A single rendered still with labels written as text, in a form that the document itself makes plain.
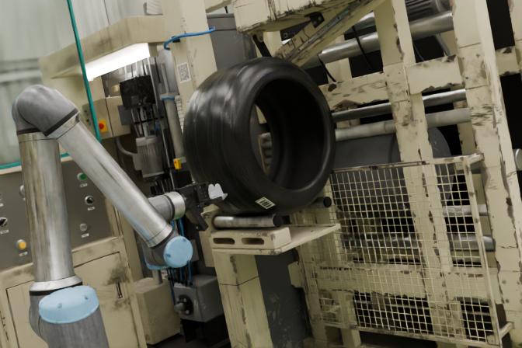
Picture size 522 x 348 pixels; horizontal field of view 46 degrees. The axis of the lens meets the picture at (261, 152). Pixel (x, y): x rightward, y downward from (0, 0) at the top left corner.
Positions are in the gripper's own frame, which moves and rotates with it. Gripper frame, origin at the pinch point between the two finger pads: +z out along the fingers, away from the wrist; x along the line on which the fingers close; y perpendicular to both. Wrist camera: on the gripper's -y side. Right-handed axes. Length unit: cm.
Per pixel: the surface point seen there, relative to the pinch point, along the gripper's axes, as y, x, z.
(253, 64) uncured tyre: 44.0, -9.2, 17.8
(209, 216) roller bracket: -8.8, 22.3, 9.0
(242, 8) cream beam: 71, 18, 44
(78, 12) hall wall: 277, 849, 446
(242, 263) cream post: -32.4, 25.3, 23.3
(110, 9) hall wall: 279, 837, 508
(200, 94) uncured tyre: 37.5, 7.8, 4.8
